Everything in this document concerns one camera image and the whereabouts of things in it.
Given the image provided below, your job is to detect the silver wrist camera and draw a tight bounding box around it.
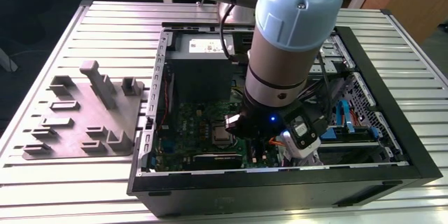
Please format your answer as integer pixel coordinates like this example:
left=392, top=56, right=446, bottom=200
left=279, top=112, right=328, bottom=159

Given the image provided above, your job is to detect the green motherboard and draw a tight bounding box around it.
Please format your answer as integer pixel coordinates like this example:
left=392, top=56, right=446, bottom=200
left=150, top=100, right=282, bottom=169

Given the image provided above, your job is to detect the grey power supply unit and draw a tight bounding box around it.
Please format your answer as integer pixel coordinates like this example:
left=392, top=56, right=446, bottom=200
left=167, top=33, right=248, bottom=102

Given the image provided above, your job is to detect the blue wire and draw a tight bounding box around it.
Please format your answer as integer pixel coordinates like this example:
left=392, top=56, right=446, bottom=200
left=336, top=100, right=355, bottom=133

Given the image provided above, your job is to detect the metal CPU socket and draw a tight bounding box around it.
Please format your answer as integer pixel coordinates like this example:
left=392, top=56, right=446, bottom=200
left=208, top=119, right=239, bottom=149

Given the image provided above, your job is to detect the silver CPU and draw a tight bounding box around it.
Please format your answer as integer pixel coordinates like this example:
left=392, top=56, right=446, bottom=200
left=212, top=125, right=234, bottom=142

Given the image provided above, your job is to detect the black camera cable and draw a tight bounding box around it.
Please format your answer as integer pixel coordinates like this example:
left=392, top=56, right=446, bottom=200
left=219, top=3, right=248, bottom=66
left=314, top=50, right=334, bottom=130

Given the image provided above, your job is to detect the black case fan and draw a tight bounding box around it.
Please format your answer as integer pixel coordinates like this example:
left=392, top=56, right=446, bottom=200
left=162, top=62, right=176, bottom=130

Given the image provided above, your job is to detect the metal disk bay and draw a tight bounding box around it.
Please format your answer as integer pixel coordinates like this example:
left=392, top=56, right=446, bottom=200
left=307, top=34, right=355, bottom=78
left=315, top=140, right=411, bottom=167

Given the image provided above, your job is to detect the blue disk carrier with disk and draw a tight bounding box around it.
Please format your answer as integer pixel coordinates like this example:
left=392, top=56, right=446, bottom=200
left=320, top=126, right=382, bottom=144

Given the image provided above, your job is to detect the black PC case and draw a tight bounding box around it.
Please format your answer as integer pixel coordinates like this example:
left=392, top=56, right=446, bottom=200
left=126, top=21, right=444, bottom=218

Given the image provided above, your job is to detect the black graphics card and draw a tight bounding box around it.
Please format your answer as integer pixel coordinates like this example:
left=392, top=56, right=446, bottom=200
left=191, top=153, right=243, bottom=170

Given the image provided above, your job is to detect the white furniture leg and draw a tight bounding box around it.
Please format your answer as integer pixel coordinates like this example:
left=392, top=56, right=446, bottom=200
left=0, top=47, right=19, bottom=72

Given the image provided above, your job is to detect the grey parts rack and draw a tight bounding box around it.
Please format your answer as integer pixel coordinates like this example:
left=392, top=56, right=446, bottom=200
left=20, top=60, right=146, bottom=161

